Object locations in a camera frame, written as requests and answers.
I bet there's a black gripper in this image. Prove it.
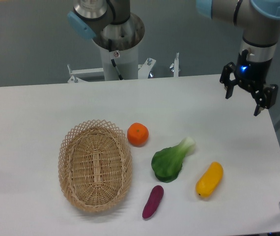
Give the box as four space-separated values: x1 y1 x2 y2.
220 52 278 116

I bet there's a green bok choy vegetable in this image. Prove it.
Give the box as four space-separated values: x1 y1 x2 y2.
151 137 196 182

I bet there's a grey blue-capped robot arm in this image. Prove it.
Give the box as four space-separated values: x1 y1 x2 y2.
67 0 280 115

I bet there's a yellow mango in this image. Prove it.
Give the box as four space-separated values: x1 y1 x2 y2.
195 162 224 198

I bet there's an orange tangerine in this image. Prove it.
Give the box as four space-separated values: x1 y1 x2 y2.
127 122 149 147

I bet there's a purple sweet potato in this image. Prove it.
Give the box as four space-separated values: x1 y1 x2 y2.
142 185 164 219

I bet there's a woven wicker basket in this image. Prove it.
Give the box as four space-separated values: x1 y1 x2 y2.
58 119 133 213

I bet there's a white metal base frame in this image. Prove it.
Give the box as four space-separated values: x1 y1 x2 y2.
66 52 181 84

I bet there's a black cable on pedestal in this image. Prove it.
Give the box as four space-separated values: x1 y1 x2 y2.
108 38 124 81

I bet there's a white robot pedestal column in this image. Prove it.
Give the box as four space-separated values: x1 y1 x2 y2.
93 13 145 68

